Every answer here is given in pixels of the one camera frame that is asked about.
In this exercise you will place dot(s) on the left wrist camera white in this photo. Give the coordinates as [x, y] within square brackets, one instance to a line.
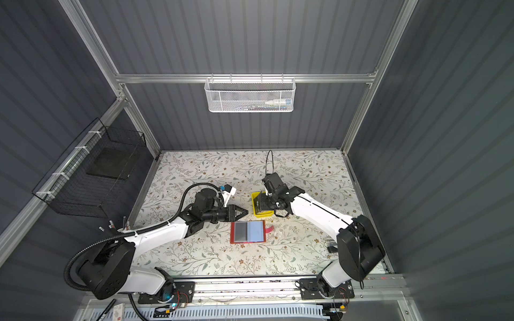
[227, 191]

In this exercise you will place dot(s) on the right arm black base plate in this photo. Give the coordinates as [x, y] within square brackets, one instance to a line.
[312, 289]

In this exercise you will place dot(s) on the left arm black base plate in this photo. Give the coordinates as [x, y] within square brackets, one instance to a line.
[178, 292]

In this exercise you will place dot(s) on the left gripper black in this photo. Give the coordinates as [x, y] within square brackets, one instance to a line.
[231, 211]

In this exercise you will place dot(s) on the white wire mesh basket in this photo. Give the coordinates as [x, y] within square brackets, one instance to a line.
[247, 97]

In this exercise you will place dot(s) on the black pen on ledge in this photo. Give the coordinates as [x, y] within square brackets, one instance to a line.
[105, 312]

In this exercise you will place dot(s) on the small white red box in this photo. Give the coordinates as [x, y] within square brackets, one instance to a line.
[118, 312]

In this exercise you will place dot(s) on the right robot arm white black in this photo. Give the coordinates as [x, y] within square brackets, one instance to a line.
[359, 248]

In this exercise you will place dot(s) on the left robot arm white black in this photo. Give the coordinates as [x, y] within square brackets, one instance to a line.
[106, 267]

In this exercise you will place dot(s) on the white slotted cable duct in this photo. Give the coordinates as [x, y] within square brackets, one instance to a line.
[233, 312]

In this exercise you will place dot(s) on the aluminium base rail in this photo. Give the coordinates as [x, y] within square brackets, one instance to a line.
[262, 289]

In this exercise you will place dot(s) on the yellow plastic card tray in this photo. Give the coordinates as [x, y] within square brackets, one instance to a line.
[257, 211]

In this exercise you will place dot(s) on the white tube in basket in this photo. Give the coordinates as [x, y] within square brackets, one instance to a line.
[280, 103]

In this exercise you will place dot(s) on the black wire mesh basket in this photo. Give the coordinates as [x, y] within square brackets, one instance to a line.
[102, 176]

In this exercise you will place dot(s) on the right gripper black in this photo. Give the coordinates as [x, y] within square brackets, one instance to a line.
[262, 204]

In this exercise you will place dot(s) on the red leather card holder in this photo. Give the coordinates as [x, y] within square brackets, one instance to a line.
[268, 230]

